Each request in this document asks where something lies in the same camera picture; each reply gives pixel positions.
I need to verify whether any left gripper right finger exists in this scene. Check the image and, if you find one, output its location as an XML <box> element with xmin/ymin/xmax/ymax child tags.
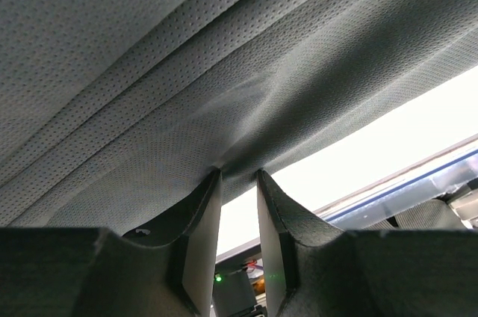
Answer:
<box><xmin>256</xmin><ymin>170</ymin><xmax>343</xmax><ymax>316</ymax></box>

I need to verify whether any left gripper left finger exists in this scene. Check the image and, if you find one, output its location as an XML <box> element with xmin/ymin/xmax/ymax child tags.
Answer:
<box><xmin>123</xmin><ymin>169</ymin><xmax>222</xmax><ymax>316</ymax></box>

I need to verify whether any dark grey t shirt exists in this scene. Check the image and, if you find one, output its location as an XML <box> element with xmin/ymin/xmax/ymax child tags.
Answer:
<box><xmin>1</xmin><ymin>0</ymin><xmax>477</xmax><ymax>233</ymax></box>

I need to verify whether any aluminium mounting rail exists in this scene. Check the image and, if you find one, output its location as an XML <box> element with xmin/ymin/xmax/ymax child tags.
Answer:
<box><xmin>215</xmin><ymin>133</ymin><xmax>478</xmax><ymax>262</ymax></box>

